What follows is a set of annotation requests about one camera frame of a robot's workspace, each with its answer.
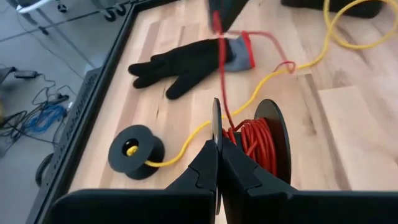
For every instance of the plain black spool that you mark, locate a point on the plain black spool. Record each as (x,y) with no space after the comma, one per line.
(136,161)

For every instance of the black soft pouch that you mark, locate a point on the black soft pouch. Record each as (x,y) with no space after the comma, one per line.
(311,4)

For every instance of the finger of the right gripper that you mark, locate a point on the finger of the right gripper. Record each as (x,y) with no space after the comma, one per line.
(231,12)

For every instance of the black spool with white labels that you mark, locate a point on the black spool with white labels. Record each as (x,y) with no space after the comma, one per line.
(280,133)

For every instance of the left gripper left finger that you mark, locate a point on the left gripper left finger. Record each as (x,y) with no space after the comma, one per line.
(140,208)

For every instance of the black power strip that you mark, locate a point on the black power strip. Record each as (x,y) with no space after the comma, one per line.
(57,99)

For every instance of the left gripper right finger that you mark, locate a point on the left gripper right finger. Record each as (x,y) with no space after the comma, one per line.
(295,208)

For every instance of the black power brick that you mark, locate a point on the black power brick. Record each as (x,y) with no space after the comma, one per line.
(26,74)

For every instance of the grey and black work glove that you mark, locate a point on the grey and black work glove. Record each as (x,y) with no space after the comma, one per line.
(186,62)

